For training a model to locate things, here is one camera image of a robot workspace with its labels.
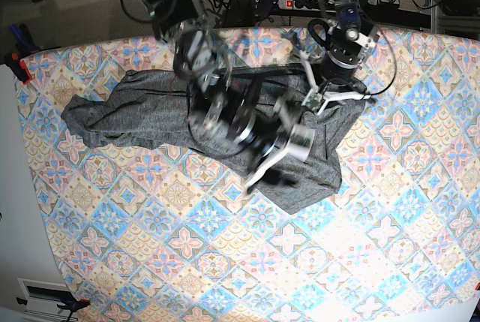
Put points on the red black clamp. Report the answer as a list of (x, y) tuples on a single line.
[(18, 67)]

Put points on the white power strip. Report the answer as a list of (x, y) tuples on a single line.
[(298, 5)]

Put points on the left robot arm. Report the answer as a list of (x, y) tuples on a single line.
[(348, 42)]

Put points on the white vent panel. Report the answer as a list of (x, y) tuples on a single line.
[(44, 290)]

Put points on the black orange clamp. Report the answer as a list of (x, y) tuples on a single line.
[(69, 305)]

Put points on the patterned tablecloth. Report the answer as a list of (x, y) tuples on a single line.
[(169, 235)]

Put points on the grey t-shirt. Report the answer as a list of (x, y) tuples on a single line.
[(149, 109)]

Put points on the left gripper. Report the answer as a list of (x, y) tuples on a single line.
[(331, 83)]

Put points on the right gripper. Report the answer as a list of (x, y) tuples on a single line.
[(282, 135)]

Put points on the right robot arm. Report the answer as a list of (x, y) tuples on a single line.
[(219, 108)]

